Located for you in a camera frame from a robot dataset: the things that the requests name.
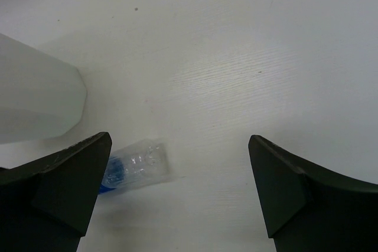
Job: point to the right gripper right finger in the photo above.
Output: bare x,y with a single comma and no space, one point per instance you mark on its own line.
307,207

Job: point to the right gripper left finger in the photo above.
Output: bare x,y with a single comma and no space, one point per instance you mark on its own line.
47,204

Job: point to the clear bottle blue label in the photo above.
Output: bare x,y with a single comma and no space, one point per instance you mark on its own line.
141,164

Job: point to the white octagonal plastic bin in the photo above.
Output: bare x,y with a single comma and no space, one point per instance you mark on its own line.
41,96

